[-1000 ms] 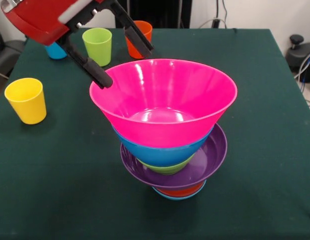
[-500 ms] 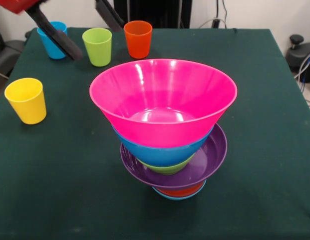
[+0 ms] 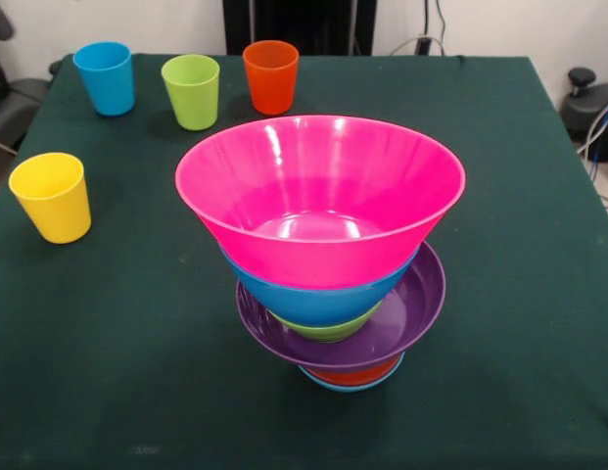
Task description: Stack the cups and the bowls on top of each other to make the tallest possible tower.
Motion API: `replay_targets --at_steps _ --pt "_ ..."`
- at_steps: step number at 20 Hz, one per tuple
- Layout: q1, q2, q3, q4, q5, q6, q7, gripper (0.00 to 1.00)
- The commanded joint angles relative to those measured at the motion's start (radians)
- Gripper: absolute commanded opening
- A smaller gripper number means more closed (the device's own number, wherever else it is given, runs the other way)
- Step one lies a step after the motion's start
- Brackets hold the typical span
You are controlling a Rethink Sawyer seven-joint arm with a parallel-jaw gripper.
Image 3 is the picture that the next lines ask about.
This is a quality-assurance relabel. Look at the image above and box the large pink plastic bowl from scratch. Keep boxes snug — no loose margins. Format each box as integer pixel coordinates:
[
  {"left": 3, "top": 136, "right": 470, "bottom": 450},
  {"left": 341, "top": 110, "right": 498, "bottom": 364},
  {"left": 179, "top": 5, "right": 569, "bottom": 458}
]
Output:
[{"left": 174, "top": 115, "right": 467, "bottom": 290}]

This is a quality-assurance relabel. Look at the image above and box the purple plastic bowl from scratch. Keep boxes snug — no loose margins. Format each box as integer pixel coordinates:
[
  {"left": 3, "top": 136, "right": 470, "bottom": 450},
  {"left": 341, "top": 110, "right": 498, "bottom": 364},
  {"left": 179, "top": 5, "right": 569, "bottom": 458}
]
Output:
[{"left": 236, "top": 239, "right": 447, "bottom": 373}]

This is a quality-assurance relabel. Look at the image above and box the yellow plastic cup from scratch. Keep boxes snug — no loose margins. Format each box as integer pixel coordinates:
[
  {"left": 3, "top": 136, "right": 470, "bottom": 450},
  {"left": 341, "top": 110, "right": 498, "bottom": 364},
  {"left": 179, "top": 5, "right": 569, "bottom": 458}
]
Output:
[{"left": 8, "top": 151, "right": 93, "bottom": 245}]

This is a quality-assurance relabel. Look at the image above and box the orange plastic cup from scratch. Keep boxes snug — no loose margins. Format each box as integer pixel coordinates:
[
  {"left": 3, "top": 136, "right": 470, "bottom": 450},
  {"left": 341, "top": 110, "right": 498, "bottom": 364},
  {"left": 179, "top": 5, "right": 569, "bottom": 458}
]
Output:
[{"left": 242, "top": 39, "right": 301, "bottom": 117}]

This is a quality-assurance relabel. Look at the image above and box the black chair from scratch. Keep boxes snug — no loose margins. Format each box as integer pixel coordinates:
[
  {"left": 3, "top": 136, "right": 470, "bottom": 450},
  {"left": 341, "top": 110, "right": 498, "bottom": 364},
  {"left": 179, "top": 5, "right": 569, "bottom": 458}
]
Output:
[{"left": 0, "top": 0, "right": 58, "bottom": 153}]

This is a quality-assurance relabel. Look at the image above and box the small blue plastic bowl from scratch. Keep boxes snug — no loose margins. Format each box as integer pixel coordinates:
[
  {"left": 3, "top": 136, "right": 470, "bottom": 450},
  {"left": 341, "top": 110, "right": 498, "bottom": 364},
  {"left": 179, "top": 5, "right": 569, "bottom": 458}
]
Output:
[{"left": 299, "top": 359, "right": 407, "bottom": 394}]

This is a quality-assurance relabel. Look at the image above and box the dark green tablecloth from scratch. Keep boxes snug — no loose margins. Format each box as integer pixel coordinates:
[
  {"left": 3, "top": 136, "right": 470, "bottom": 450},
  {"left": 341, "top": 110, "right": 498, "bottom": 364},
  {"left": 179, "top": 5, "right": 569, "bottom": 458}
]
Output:
[{"left": 0, "top": 52, "right": 608, "bottom": 470}]

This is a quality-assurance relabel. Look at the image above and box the black equipment base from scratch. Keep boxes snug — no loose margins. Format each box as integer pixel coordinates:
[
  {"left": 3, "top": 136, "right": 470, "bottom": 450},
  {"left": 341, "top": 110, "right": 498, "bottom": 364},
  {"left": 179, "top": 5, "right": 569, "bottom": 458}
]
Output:
[{"left": 560, "top": 67, "right": 608, "bottom": 163}]

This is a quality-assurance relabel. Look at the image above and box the blue plastic cup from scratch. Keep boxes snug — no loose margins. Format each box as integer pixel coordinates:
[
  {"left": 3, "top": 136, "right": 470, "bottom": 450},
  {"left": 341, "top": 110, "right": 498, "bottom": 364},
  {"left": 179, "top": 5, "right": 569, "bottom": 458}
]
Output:
[{"left": 71, "top": 41, "right": 137, "bottom": 118}]

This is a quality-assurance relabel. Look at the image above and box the small green plastic bowl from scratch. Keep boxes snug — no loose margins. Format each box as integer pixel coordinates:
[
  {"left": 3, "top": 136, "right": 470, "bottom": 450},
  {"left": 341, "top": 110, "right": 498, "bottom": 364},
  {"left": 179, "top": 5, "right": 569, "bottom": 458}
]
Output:
[{"left": 268, "top": 301, "right": 384, "bottom": 344}]

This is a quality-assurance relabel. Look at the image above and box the orange plastic bowl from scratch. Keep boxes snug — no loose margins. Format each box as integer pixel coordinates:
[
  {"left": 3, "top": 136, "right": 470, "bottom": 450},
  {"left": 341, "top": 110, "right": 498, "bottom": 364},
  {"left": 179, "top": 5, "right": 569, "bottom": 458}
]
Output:
[{"left": 307, "top": 355, "right": 403, "bottom": 388}]

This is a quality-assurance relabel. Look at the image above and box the lime green plastic cup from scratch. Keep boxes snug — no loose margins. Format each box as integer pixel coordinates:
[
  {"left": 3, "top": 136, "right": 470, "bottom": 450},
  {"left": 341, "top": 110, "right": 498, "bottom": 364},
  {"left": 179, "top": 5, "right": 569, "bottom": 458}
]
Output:
[{"left": 160, "top": 53, "right": 221, "bottom": 132}]

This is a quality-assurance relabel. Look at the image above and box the large blue plastic bowl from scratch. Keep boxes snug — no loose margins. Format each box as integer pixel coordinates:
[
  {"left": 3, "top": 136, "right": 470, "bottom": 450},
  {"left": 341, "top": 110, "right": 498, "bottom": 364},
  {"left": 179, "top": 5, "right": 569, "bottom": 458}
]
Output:
[{"left": 217, "top": 242, "right": 422, "bottom": 328}]

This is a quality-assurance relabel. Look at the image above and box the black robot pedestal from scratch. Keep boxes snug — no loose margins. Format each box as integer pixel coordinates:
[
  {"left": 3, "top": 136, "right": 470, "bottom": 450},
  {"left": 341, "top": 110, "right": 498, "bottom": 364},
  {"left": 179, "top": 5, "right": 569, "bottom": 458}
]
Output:
[{"left": 224, "top": 0, "right": 378, "bottom": 56}]

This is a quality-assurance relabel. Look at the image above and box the blue cable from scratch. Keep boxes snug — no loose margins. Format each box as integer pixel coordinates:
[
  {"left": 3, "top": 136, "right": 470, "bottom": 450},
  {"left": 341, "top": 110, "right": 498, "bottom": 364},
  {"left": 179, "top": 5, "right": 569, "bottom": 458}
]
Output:
[{"left": 577, "top": 97, "right": 608, "bottom": 165}]

